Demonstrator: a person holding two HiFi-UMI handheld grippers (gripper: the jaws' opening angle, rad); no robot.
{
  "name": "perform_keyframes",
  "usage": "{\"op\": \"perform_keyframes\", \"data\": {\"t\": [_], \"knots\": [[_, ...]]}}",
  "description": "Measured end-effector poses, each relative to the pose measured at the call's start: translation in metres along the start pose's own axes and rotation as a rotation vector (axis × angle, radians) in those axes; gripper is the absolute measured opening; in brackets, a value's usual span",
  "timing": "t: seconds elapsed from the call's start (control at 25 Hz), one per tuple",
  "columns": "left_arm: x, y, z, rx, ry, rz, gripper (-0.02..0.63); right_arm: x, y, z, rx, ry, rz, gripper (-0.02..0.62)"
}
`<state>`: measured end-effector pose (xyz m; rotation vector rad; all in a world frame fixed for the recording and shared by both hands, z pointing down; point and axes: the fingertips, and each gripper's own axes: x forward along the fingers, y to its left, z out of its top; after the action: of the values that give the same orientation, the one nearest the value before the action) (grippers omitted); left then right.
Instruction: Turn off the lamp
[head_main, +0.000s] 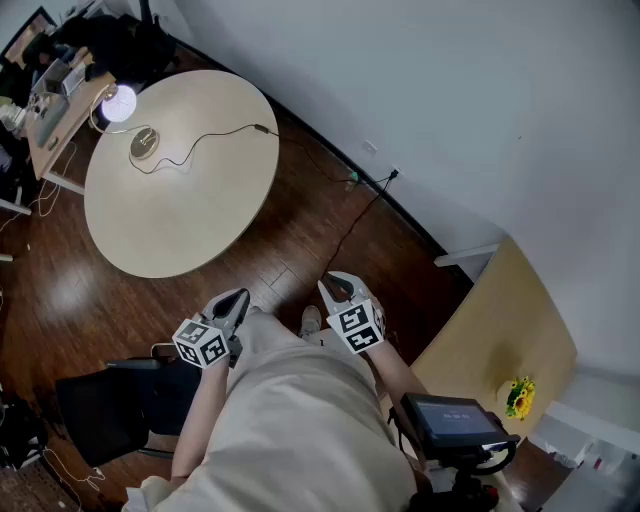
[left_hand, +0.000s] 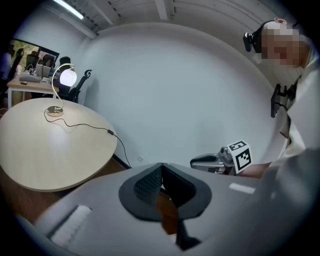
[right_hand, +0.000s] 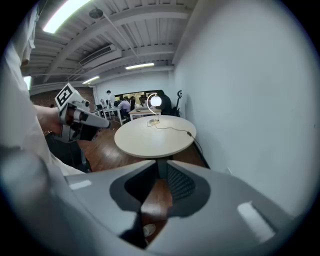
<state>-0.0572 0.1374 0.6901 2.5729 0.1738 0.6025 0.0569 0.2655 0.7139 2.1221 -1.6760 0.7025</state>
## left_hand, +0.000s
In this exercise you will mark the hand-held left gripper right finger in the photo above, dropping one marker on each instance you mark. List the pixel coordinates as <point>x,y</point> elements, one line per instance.
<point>220,200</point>

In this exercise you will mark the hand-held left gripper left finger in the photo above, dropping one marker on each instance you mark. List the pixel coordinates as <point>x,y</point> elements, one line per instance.
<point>105,200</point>

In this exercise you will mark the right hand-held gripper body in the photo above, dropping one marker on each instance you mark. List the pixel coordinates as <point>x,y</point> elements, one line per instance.
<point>241,157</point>

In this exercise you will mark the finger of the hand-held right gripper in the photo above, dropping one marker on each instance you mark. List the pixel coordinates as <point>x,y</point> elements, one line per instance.
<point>205,166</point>
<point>207,156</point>

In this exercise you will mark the gold lamp light white globe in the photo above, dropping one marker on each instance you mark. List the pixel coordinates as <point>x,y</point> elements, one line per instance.
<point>67,77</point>

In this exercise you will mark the person's right forearm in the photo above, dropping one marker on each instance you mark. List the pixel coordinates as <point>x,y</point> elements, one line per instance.
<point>255,171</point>

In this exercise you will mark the black chest-mounted device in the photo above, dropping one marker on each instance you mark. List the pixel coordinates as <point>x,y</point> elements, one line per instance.
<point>276,100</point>

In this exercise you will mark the person's beige shirt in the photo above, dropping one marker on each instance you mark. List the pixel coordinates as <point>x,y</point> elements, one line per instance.
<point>305,112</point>

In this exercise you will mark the black high-back office chair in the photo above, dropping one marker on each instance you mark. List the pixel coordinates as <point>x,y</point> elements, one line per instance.
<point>78,86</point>

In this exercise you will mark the person's head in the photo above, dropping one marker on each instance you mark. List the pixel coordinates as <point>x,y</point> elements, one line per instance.
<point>285,42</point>

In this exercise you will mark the wooden desk with white legs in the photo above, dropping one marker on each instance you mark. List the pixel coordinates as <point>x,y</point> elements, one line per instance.
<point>27,86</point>

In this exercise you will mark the silver laptop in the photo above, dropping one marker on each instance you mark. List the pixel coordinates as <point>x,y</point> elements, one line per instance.
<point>43,71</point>

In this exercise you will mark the grey bag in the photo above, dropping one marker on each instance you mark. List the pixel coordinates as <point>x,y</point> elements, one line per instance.
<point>29,78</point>

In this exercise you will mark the black-framed window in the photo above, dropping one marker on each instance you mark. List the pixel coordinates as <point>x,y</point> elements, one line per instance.
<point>32,53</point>

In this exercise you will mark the black head-mounted camera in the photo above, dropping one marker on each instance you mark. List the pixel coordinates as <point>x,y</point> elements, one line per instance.
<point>248,41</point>

